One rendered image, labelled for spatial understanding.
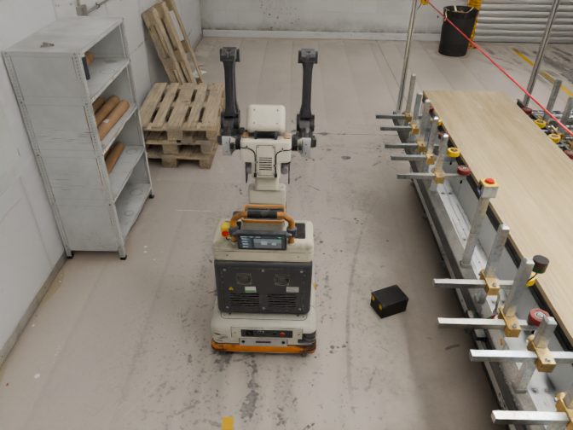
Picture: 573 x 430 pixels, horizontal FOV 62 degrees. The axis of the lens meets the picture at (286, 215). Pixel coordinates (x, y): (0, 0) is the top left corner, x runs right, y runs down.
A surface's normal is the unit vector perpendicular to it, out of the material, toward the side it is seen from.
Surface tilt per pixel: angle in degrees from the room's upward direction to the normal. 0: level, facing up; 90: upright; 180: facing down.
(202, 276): 0
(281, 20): 90
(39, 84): 90
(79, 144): 90
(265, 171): 82
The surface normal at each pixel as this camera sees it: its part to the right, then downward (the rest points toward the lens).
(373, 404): 0.01, -0.82
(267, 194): -0.02, 0.45
